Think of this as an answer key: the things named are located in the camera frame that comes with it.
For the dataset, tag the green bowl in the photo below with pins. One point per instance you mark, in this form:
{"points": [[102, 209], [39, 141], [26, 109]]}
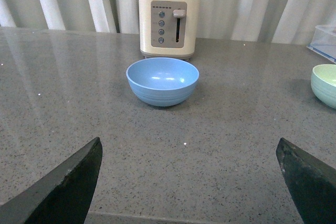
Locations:
{"points": [[323, 83]]}

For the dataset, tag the blue bowl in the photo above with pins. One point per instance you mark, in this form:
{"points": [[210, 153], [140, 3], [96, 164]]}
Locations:
{"points": [[162, 81]]}

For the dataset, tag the blue-rimmed container lid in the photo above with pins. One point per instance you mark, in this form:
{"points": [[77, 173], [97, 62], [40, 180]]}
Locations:
{"points": [[330, 58]]}

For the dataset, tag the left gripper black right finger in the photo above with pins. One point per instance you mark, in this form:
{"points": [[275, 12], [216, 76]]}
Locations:
{"points": [[310, 181]]}

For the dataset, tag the clear plastic food container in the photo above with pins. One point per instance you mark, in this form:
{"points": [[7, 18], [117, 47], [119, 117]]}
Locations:
{"points": [[324, 39]]}

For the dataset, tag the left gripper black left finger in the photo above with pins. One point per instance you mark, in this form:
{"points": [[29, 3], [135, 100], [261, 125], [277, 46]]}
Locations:
{"points": [[64, 195]]}

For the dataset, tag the cream two-slot toaster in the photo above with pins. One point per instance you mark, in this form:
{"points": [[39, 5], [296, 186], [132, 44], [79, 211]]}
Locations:
{"points": [[168, 28]]}

